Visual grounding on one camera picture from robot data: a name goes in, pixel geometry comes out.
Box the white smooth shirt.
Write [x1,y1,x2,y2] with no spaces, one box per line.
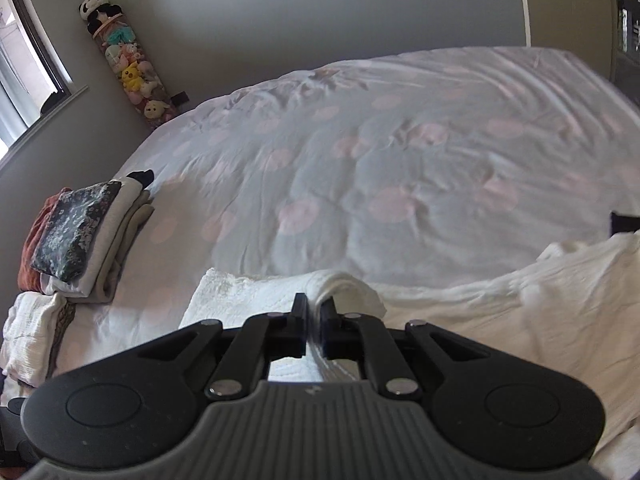
[376,233,639,479]

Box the black garment under pile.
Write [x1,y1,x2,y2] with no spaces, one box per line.
[610,211,640,236]

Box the white folded sweatshirt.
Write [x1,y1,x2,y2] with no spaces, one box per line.
[40,177,143,298]

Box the beige folded garment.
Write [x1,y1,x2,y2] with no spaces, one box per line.
[63,190,154,304]

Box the window with dark frame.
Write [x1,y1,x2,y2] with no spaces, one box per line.
[1,0,88,164]

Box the black sliding wardrobe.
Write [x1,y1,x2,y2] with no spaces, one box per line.
[614,0,640,105]

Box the plush toy hanging column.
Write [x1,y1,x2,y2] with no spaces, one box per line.
[79,0,179,129]

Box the dark floral folded garment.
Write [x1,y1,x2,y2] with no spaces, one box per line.
[30,180,122,283]

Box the beige bedroom door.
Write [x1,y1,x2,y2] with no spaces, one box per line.
[522,0,617,80]

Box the olive striped folded garment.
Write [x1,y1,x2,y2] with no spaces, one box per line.
[46,302,76,379]

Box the folded white muslin garment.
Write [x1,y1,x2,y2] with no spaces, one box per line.
[1,292,66,388]

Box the rust red folded garment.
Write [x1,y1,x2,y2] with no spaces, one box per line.
[17,188,70,292]

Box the white crinkled muslin garment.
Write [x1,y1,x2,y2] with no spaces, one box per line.
[179,268,386,382]

